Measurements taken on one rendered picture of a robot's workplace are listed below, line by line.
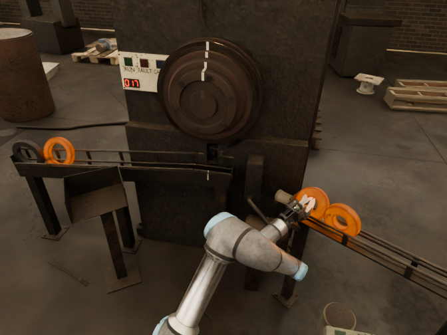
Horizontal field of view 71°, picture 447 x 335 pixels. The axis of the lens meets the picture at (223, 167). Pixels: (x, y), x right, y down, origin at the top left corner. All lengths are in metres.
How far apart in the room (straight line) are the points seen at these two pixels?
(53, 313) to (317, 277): 1.53
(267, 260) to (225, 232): 0.15
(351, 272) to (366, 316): 0.29
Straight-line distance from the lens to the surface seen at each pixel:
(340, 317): 1.38
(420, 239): 2.67
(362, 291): 2.17
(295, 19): 1.45
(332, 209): 1.40
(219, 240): 1.04
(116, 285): 2.07
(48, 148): 2.07
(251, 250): 0.99
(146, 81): 1.64
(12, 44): 3.96
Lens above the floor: 1.65
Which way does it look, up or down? 35 degrees down
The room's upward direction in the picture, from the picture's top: 2 degrees clockwise
